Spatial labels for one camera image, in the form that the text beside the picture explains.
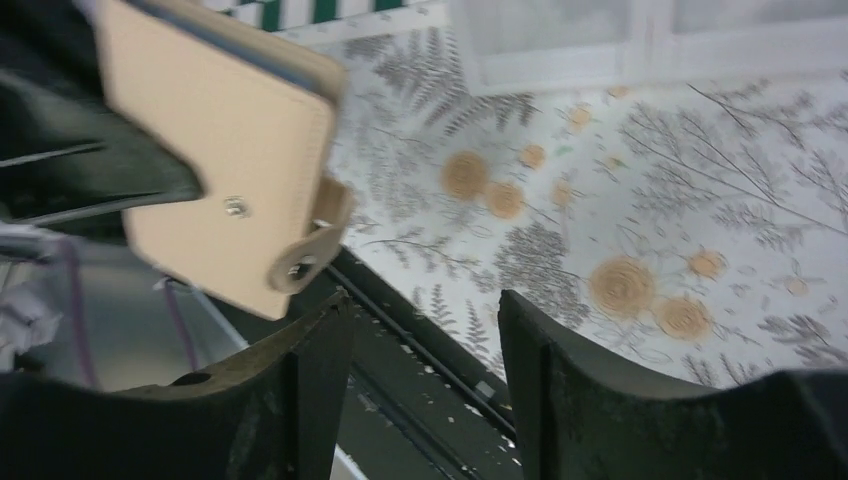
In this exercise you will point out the white two-compartment plastic bin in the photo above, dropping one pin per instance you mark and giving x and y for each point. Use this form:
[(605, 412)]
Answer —
[(533, 46)]

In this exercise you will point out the green and white chessboard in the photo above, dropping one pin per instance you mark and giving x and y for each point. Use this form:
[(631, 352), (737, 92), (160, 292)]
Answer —
[(316, 22)]

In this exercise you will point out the beige leather card holder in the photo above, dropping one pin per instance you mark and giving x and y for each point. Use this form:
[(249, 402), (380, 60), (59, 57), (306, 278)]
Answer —
[(254, 116)]

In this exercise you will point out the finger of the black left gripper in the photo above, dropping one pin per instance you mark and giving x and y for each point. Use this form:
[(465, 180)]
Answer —
[(65, 155)]

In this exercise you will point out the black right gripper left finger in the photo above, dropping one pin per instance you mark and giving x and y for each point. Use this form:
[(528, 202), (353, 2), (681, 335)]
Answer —
[(271, 411)]

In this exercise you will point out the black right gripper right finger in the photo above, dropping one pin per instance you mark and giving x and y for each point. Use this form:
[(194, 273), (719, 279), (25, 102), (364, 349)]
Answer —
[(584, 412)]

